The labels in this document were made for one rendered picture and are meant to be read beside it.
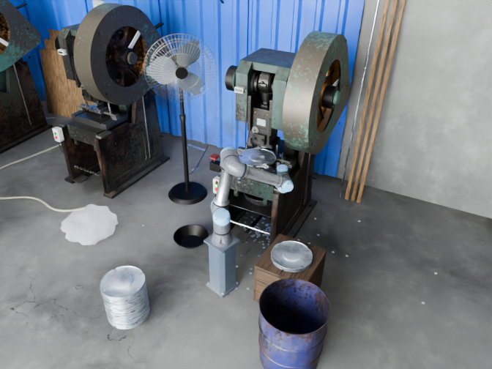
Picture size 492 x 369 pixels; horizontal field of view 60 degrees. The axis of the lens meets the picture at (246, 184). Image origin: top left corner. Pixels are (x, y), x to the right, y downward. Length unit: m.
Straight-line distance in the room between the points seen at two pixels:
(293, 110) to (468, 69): 1.81
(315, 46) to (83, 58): 1.82
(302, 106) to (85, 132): 2.31
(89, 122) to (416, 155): 3.12
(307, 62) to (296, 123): 0.37
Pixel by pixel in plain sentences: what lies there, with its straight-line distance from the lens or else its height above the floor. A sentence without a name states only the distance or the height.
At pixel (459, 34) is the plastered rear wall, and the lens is 3.99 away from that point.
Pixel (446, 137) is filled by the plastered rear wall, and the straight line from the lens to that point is 4.26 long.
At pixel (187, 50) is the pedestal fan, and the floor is 1.45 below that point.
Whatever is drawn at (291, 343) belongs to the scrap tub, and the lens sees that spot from 2.53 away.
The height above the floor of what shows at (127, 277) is 0.31.
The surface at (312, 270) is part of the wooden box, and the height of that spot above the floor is 0.35.
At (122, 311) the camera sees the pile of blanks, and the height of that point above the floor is 0.18.
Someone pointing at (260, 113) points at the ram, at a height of 1.14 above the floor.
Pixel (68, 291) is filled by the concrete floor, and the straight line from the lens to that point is 3.51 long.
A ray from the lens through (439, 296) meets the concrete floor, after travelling 3.59.
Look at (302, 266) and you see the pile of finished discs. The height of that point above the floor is 0.37.
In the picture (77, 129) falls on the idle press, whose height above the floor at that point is 0.62.
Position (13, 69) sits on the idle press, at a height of 0.83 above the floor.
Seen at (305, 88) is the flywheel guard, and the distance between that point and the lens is 2.67.
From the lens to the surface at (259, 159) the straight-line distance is 3.28.
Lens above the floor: 2.42
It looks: 33 degrees down
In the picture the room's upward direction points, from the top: 1 degrees clockwise
